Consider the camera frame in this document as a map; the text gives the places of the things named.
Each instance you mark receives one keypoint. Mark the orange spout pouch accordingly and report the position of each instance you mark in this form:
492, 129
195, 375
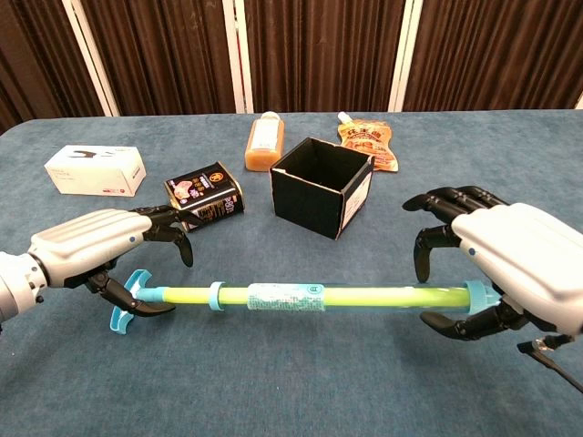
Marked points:
369, 145

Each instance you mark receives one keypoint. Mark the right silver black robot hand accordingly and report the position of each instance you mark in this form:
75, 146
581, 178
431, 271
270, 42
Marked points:
524, 255

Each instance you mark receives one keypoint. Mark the dark brown curtain screen panel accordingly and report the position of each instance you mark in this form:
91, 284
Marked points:
496, 54
164, 54
41, 59
319, 54

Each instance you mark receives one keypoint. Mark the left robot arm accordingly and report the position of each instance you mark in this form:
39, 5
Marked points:
16, 289

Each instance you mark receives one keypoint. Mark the black printed tin can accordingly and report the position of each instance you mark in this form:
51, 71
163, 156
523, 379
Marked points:
207, 193

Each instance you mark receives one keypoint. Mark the orange juice bottle white cap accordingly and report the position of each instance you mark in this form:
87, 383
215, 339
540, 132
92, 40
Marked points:
264, 143

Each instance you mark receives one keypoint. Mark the light blue green syringe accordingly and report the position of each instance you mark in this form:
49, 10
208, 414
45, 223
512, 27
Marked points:
273, 297

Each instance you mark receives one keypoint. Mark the white cardboard box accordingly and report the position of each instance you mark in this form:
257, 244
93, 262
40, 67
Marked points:
91, 175

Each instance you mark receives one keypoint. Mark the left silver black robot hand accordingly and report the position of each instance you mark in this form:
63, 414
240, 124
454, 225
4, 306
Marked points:
86, 243

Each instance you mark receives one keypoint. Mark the open black cardboard box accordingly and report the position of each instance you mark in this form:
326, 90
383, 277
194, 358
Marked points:
305, 200

